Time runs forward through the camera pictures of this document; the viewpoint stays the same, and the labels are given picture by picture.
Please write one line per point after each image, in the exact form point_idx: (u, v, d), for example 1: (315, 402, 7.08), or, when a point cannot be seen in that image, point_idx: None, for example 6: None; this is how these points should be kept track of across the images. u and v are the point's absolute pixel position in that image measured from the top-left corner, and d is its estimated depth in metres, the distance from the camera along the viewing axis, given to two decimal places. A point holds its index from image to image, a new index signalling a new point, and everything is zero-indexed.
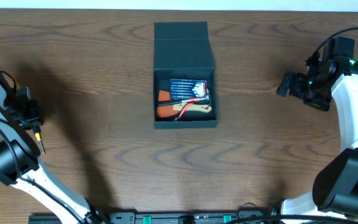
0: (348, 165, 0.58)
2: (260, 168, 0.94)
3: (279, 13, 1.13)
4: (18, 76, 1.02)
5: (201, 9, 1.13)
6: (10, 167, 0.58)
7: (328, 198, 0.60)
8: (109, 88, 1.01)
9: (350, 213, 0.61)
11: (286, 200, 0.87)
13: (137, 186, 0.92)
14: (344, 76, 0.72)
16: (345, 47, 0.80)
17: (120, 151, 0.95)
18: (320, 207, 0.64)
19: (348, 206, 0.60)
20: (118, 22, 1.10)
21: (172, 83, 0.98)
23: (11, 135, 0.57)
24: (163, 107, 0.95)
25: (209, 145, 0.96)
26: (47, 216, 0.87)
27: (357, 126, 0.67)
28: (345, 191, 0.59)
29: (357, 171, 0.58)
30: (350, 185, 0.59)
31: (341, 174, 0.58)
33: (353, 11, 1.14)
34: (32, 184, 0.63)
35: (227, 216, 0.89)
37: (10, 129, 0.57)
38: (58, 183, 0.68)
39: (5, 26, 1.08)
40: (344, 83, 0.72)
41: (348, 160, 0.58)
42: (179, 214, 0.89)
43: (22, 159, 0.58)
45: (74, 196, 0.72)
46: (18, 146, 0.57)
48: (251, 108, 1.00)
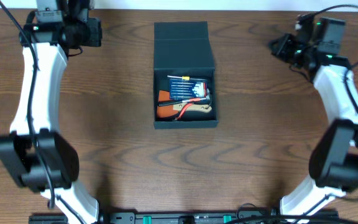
0: (339, 131, 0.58)
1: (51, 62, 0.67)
2: (260, 168, 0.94)
3: (279, 13, 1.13)
4: (18, 75, 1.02)
5: (201, 9, 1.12)
6: (41, 182, 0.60)
7: (324, 169, 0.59)
8: (109, 88, 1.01)
9: (347, 184, 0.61)
11: (283, 197, 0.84)
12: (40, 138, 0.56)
13: (137, 186, 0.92)
14: (324, 66, 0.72)
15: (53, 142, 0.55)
16: (336, 32, 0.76)
17: (120, 151, 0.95)
18: (317, 182, 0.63)
19: (344, 174, 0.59)
20: (118, 22, 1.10)
21: (172, 83, 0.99)
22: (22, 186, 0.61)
23: (53, 164, 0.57)
24: (163, 107, 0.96)
25: (209, 145, 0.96)
26: (46, 216, 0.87)
27: (343, 101, 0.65)
28: (339, 158, 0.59)
29: (350, 135, 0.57)
30: (344, 150, 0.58)
31: (332, 143, 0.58)
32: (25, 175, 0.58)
33: (353, 12, 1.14)
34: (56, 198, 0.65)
35: (227, 216, 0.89)
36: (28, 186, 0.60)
37: (53, 162, 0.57)
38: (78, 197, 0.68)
39: (6, 25, 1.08)
40: (324, 72, 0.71)
41: (337, 126, 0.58)
42: (179, 214, 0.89)
43: (56, 182, 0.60)
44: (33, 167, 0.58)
45: (79, 215, 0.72)
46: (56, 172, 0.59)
48: (251, 108, 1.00)
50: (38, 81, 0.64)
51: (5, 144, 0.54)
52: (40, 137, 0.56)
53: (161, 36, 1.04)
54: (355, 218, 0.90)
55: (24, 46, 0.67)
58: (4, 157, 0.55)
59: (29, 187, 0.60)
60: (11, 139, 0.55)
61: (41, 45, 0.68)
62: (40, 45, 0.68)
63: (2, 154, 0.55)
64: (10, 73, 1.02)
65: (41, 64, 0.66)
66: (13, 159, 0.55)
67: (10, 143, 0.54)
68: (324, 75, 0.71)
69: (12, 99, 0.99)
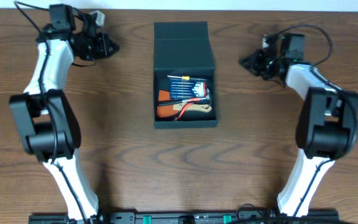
0: (315, 96, 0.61)
1: (60, 50, 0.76)
2: (260, 168, 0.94)
3: (279, 13, 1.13)
4: (18, 75, 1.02)
5: (201, 9, 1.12)
6: (48, 146, 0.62)
7: (308, 135, 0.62)
8: (109, 88, 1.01)
9: (332, 148, 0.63)
11: (279, 197, 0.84)
12: (49, 96, 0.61)
13: (137, 186, 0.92)
14: (293, 65, 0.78)
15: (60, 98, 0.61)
16: (300, 44, 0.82)
17: (120, 151, 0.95)
18: (307, 152, 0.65)
19: (327, 137, 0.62)
20: (118, 22, 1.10)
21: (172, 82, 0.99)
22: (30, 153, 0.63)
23: (60, 123, 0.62)
24: (163, 107, 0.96)
25: (209, 145, 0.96)
26: (46, 216, 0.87)
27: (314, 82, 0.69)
28: (319, 121, 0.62)
29: (324, 96, 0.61)
30: (322, 113, 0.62)
31: (311, 108, 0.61)
32: (33, 138, 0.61)
33: (353, 11, 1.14)
34: (58, 170, 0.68)
35: (227, 216, 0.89)
36: (36, 152, 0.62)
37: (61, 117, 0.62)
38: (80, 175, 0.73)
39: (6, 26, 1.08)
40: (294, 70, 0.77)
41: (312, 93, 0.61)
42: (179, 214, 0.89)
43: (61, 145, 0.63)
44: (41, 130, 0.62)
45: (79, 201, 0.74)
46: (63, 134, 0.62)
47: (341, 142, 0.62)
48: (251, 108, 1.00)
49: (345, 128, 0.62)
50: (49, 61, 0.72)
51: (19, 102, 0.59)
52: (50, 95, 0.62)
53: (161, 36, 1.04)
54: (355, 218, 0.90)
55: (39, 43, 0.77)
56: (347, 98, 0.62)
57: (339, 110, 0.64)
58: (17, 113, 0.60)
59: (36, 154, 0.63)
60: (23, 98, 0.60)
61: (54, 40, 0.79)
62: (53, 41, 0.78)
63: (16, 111, 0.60)
64: (10, 73, 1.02)
65: (53, 51, 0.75)
66: (25, 116, 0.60)
67: (23, 101, 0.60)
68: (294, 72, 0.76)
69: None
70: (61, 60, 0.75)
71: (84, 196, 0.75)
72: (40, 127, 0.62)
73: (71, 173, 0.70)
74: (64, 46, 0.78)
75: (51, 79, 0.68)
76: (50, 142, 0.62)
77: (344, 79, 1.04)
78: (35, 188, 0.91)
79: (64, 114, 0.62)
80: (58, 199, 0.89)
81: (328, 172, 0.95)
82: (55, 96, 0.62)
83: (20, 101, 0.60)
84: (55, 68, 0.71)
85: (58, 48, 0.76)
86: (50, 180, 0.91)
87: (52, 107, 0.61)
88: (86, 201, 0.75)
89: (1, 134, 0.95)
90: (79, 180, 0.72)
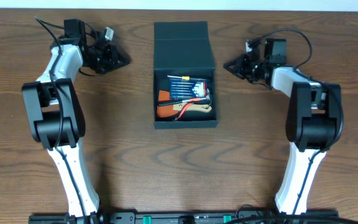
0: (299, 88, 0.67)
1: (71, 52, 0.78)
2: (260, 168, 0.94)
3: (279, 13, 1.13)
4: (18, 75, 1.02)
5: (201, 9, 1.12)
6: (54, 133, 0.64)
7: (297, 129, 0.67)
8: (109, 88, 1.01)
9: (320, 137, 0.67)
11: (276, 196, 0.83)
12: (57, 83, 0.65)
13: (137, 186, 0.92)
14: (278, 68, 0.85)
15: (68, 85, 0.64)
16: (282, 49, 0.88)
17: (120, 151, 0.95)
18: (298, 142, 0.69)
19: (313, 127, 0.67)
20: (118, 22, 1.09)
21: (172, 82, 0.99)
22: (37, 140, 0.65)
23: (67, 110, 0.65)
24: (163, 107, 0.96)
25: (209, 145, 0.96)
26: (47, 216, 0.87)
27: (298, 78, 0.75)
28: (307, 112, 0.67)
29: (308, 88, 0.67)
30: (308, 104, 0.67)
31: (298, 99, 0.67)
32: (40, 125, 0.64)
33: (353, 11, 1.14)
34: (62, 158, 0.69)
35: (227, 216, 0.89)
36: (43, 139, 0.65)
37: (69, 104, 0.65)
38: (82, 167, 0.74)
39: (5, 25, 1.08)
40: (279, 72, 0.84)
41: (296, 85, 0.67)
42: (179, 214, 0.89)
43: (67, 132, 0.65)
44: (49, 117, 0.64)
45: (79, 195, 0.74)
46: (69, 121, 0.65)
47: (329, 131, 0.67)
48: (251, 108, 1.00)
49: (331, 117, 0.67)
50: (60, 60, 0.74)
51: (30, 89, 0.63)
52: (58, 83, 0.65)
53: (161, 36, 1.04)
54: (355, 218, 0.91)
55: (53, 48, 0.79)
56: (330, 88, 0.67)
57: (324, 102, 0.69)
58: (28, 99, 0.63)
59: (42, 140, 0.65)
60: (35, 86, 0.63)
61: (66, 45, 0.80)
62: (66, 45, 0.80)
63: (27, 97, 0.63)
64: (9, 73, 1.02)
65: (65, 53, 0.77)
66: (34, 102, 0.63)
67: (33, 88, 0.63)
68: (279, 75, 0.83)
69: (12, 99, 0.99)
70: (71, 61, 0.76)
71: (85, 190, 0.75)
72: (48, 115, 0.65)
73: (74, 164, 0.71)
74: (75, 49, 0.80)
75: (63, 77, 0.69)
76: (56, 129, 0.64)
77: (344, 79, 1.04)
78: (35, 188, 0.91)
79: (71, 101, 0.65)
80: (58, 199, 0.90)
81: (328, 172, 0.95)
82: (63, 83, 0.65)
83: (30, 88, 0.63)
84: (64, 65, 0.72)
85: (69, 51, 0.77)
86: (50, 181, 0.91)
87: (60, 94, 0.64)
88: (86, 195, 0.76)
89: (1, 134, 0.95)
90: (81, 172, 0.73)
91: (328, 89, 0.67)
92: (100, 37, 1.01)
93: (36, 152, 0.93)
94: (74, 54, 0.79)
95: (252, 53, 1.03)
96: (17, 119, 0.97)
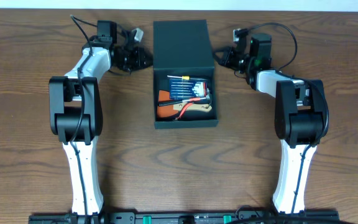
0: (281, 83, 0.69)
1: (100, 54, 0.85)
2: (260, 168, 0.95)
3: (279, 13, 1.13)
4: (18, 74, 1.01)
5: (201, 9, 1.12)
6: (72, 128, 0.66)
7: (286, 126, 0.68)
8: (109, 88, 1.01)
9: (310, 132, 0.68)
11: (273, 196, 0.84)
12: (83, 81, 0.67)
13: (137, 186, 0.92)
14: (260, 71, 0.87)
15: (93, 84, 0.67)
16: (267, 50, 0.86)
17: (120, 151, 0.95)
18: (288, 140, 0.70)
19: (304, 122, 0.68)
20: (118, 22, 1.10)
21: (172, 82, 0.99)
22: (54, 132, 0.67)
23: (88, 107, 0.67)
24: (163, 107, 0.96)
25: (209, 145, 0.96)
26: (46, 216, 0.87)
27: (280, 78, 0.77)
28: (294, 109, 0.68)
29: (291, 85, 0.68)
30: (293, 100, 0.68)
31: (281, 96, 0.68)
32: (60, 119, 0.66)
33: (352, 12, 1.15)
34: (75, 154, 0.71)
35: (227, 216, 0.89)
36: (60, 132, 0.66)
37: (91, 102, 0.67)
38: (93, 165, 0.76)
39: (5, 26, 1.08)
40: (261, 76, 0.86)
41: (280, 82, 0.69)
42: (179, 214, 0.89)
43: (84, 128, 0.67)
44: (69, 112, 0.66)
45: (85, 192, 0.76)
46: (88, 118, 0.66)
47: (317, 126, 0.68)
48: (251, 108, 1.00)
49: (317, 112, 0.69)
50: (90, 60, 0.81)
51: (57, 83, 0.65)
52: (84, 80, 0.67)
53: (161, 35, 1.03)
54: (355, 218, 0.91)
55: (84, 48, 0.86)
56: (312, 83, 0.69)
57: (308, 98, 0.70)
58: (54, 91, 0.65)
59: (59, 134, 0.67)
60: (62, 80, 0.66)
61: (97, 48, 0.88)
62: (97, 48, 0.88)
63: (54, 90, 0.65)
64: (9, 73, 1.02)
65: (96, 54, 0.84)
66: (59, 97, 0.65)
67: (61, 82, 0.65)
68: (263, 78, 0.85)
69: (12, 99, 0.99)
70: (99, 62, 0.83)
71: (91, 189, 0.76)
72: (69, 109, 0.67)
73: (84, 161, 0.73)
74: (105, 53, 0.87)
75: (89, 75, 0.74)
76: (74, 125, 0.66)
77: (343, 79, 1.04)
78: (35, 188, 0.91)
79: (94, 99, 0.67)
80: (58, 199, 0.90)
81: (327, 172, 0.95)
82: (89, 81, 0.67)
83: (57, 82, 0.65)
84: (93, 65, 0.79)
85: (99, 53, 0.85)
86: (50, 181, 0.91)
87: (84, 91, 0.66)
88: (91, 195, 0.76)
89: (1, 134, 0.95)
90: (91, 170, 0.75)
91: (310, 84, 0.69)
92: (130, 38, 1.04)
93: (36, 152, 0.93)
94: (100, 57, 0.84)
95: (238, 43, 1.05)
96: (17, 118, 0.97)
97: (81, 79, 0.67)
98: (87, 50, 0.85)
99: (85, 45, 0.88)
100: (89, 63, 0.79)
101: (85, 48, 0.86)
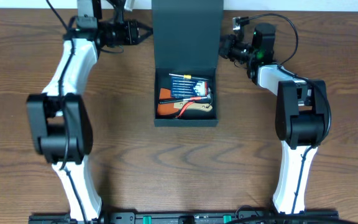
0: (284, 85, 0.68)
1: (86, 50, 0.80)
2: (260, 168, 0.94)
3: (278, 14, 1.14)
4: (18, 74, 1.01)
5: None
6: (58, 149, 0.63)
7: (287, 127, 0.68)
8: (110, 88, 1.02)
9: (310, 135, 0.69)
11: (273, 196, 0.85)
12: (66, 99, 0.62)
13: (137, 186, 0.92)
14: (260, 66, 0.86)
15: (77, 104, 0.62)
16: (270, 44, 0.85)
17: (120, 152, 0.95)
18: (288, 142, 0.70)
19: (304, 126, 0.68)
20: None
21: (174, 80, 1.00)
22: (39, 153, 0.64)
23: (74, 128, 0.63)
24: (164, 105, 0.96)
25: (209, 145, 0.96)
26: (47, 216, 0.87)
27: (283, 76, 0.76)
28: (295, 110, 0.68)
29: (293, 86, 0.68)
30: (295, 101, 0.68)
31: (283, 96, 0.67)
32: (44, 139, 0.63)
33: (350, 12, 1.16)
34: (66, 173, 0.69)
35: (227, 216, 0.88)
36: (45, 152, 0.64)
37: (76, 123, 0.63)
38: (86, 182, 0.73)
39: (7, 26, 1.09)
40: (262, 71, 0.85)
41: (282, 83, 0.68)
42: (179, 214, 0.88)
43: (71, 150, 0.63)
44: (53, 133, 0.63)
45: (81, 205, 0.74)
46: (74, 140, 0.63)
47: (318, 127, 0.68)
48: (250, 108, 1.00)
49: (318, 114, 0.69)
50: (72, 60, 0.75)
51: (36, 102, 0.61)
52: (66, 98, 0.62)
53: (164, 18, 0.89)
54: (356, 218, 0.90)
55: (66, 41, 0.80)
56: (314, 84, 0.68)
57: (310, 99, 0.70)
58: (33, 112, 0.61)
59: (45, 154, 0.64)
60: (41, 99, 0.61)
61: (80, 39, 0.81)
62: (79, 40, 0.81)
63: (33, 111, 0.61)
64: (10, 72, 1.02)
65: (78, 51, 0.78)
66: (40, 118, 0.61)
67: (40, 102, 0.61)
68: (263, 73, 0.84)
69: (12, 99, 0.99)
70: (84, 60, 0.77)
71: (87, 201, 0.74)
72: (53, 130, 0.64)
73: (77, 180, 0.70)
74: (91, 46, 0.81)
75: (72, 85, 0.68)
76: (60, 146, 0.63)
77: (343, 79, 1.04)
78: (35, 187, 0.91)
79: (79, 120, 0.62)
80: (58, 199, 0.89)
81: (328, 172, 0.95)
82: (71, 100, 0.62)
83: (36, 102, 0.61)
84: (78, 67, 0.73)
85: (83, 48, 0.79)
86: (50, 180, 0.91)
87: (68, 111, 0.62)
88: (89, 204, 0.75)
89: (2, 134, 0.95)
90: (85, 186, 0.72)
91: (312, 84, 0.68)
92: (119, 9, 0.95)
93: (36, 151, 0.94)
94: (83, 54, 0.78)
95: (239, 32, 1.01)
96: (17, 118, 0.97)
97: (63, 98, 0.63)
98: (69, 45, 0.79)
99: (65, 37, 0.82)
100: (72, 65, 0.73)
101: (66, 43, 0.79)
